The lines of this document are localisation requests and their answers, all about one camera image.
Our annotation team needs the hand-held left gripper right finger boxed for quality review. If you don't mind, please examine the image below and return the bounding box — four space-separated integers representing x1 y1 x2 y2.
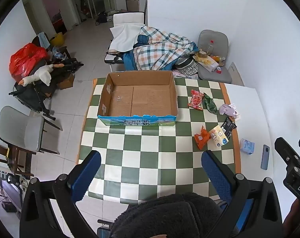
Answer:
202 150 283 238

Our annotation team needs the grey blue smartphone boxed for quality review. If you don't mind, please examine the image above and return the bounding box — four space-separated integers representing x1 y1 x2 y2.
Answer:
261 144 270 170

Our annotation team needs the red plastic bag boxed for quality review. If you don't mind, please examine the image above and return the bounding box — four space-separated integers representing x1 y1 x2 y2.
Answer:
9 43 50 82

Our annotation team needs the yellow bucket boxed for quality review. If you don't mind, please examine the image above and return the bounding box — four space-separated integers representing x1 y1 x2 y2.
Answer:
50 33 66 46

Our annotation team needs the white goose plush toy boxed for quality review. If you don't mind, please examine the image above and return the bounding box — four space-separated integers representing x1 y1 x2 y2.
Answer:
19 63 65 87

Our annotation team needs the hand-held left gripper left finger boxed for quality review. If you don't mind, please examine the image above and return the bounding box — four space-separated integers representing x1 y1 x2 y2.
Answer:
20 150 102 238

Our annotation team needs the cream snack packet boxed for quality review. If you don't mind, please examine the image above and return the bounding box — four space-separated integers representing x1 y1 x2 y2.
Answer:
209 125 229 147

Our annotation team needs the open cardboard box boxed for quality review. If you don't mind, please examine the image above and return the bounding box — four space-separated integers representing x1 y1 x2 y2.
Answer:
97 70 179 127

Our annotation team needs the green white checkered table mat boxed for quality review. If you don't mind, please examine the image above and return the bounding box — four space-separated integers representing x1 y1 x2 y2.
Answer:
77 77 241 204

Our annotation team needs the light blue towel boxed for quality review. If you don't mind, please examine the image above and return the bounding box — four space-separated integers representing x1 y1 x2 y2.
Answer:
38 32 50 48

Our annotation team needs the grey plastic chair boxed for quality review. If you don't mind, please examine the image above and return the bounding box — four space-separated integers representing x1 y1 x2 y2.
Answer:
0 106 63 155

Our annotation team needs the black packet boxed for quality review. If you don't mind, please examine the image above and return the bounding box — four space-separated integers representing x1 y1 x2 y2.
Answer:
221 117 237 138

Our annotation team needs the small brown cardboard box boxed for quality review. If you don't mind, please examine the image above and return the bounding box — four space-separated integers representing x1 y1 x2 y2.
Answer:
57 72 75 90

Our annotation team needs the orange snack packet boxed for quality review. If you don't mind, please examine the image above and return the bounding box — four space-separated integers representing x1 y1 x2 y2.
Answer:
194 126 210 151

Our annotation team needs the purple cloth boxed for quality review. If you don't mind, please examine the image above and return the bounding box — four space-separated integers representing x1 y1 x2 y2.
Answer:
219 104 239 119

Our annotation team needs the red snack packet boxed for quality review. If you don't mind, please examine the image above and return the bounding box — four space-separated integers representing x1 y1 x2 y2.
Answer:
188 90 205 110

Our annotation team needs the yellow snack bag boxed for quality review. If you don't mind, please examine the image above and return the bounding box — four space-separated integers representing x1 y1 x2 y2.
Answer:
195 53 212 64

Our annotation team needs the light blue tissue packet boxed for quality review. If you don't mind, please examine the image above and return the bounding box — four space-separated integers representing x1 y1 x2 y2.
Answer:
240 138 255 155

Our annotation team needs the white recliner chair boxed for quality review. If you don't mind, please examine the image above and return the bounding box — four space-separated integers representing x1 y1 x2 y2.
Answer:
104 12 146 65

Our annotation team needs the black folded stroller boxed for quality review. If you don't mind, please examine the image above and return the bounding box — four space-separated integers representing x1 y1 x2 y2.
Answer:
8 57 84 120

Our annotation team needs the striped black white bag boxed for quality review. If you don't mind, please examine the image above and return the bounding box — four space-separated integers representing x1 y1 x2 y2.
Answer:
175 56 199 76

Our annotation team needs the green snack packet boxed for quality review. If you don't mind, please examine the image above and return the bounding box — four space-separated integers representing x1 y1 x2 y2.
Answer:
203 93 218 115

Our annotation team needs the plaid blanket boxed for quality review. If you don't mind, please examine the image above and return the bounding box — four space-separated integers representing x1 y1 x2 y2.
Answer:
123 26 198 71

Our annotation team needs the grey padded chair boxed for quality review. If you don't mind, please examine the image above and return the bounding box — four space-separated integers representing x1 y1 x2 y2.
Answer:
197 30 233 84

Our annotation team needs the dark wooden table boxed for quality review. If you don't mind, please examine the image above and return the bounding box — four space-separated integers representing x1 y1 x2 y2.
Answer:
0 129 32 179

